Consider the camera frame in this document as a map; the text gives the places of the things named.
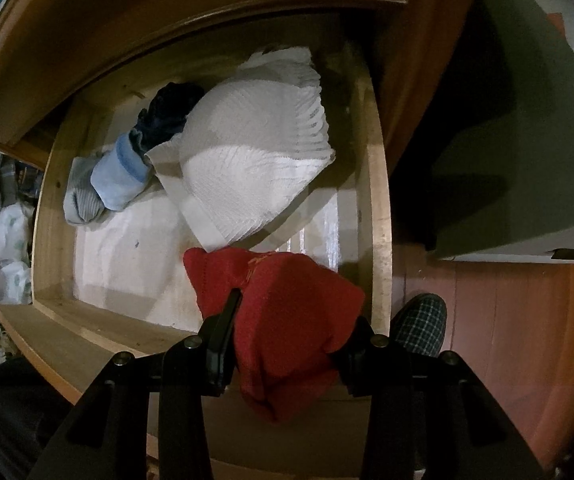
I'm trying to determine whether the plaid slipper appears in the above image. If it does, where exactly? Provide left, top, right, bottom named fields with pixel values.
left=390, top=294, right=448, bottom=357

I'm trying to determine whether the white ribbed underwear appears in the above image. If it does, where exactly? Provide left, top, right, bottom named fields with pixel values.
left=144, top=46, right=338, bottom=254

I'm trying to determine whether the grey white sock roll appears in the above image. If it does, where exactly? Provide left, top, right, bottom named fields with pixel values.
left=63, top=156, right=109, bottom=227

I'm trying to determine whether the wooden drawer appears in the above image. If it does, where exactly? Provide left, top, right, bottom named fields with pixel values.
left=0, top=10, right=396, bottom=480

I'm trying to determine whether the brown wooden nightstand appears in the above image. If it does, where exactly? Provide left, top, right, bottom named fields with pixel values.
left=0, top=0, right=488, bottom=176

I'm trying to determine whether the light blue sock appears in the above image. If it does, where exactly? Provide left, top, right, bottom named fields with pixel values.
left=90, top=127, right=151, bottom=212

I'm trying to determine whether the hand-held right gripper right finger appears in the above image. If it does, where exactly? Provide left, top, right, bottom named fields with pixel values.
left=331, top=317, right=548, bottom=480

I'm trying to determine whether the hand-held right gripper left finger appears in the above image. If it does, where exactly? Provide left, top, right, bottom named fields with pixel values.
left=27, top=287, right=244, bottom=480

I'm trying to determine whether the red underwear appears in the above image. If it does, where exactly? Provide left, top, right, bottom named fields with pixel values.
left=183, top=247, right=367, bottom=424

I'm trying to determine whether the dark navy sock roll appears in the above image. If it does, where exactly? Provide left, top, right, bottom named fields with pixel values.
left=134, top=82, right=206, bottom=159

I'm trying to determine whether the white drawer liner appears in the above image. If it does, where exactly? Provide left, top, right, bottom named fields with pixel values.
left=74, top=180, right=342, bottom=330

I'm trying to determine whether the person's dark trouser leg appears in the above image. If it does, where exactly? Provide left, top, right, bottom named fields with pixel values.
left=0, top=355, right=84, bottom=480

